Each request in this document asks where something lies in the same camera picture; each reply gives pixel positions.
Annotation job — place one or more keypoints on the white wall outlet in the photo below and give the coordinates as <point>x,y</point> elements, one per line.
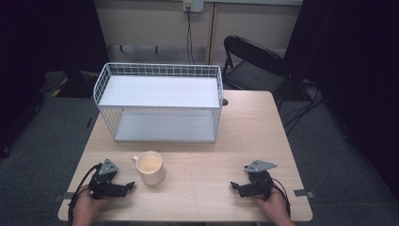
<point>193,5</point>

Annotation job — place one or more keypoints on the person's left hand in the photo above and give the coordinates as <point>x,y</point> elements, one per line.
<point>87,208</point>

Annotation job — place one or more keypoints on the person's right hand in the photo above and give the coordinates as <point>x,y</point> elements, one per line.
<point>276,207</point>

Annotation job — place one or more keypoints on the black stand base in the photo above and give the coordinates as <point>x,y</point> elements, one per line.
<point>73,84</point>

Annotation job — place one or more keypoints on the cream cup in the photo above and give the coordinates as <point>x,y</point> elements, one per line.
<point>150,168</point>

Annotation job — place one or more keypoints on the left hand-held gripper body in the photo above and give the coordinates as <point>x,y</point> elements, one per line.
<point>105,180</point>

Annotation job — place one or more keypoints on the dark curtain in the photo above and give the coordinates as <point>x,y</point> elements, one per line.
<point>34,62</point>
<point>354,78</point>

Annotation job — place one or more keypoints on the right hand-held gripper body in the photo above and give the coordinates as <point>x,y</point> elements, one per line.
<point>259,182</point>

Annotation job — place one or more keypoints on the grey tape strip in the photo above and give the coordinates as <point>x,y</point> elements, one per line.
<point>64,196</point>
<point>303,193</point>

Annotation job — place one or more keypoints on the black folding chair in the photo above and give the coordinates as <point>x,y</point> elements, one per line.
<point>251,69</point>

